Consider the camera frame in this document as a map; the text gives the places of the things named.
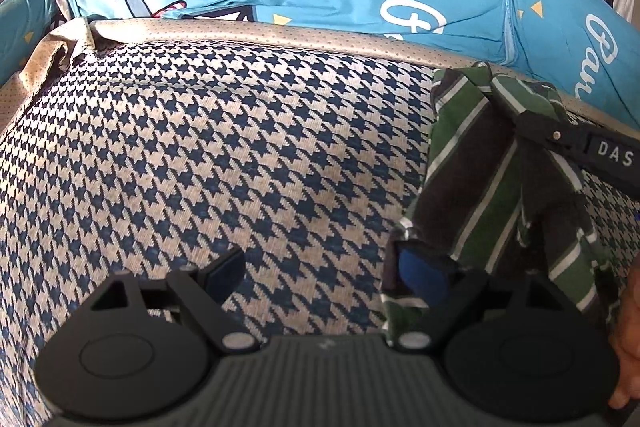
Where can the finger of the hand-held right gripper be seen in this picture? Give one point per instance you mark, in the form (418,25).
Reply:
(540,129)

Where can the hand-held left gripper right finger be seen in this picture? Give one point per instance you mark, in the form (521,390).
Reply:
(422,274)

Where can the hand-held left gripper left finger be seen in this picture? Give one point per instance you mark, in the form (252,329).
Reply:
(227,271)

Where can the green brown striped T-shirt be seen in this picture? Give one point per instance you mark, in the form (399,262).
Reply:
(475,187)

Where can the person's right hand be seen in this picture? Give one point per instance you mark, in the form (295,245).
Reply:
(631,347)

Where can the houndstooth woven bed mat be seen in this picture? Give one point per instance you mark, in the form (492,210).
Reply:
(225,147)

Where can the white cloth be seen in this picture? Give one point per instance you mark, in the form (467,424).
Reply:
(622,4)

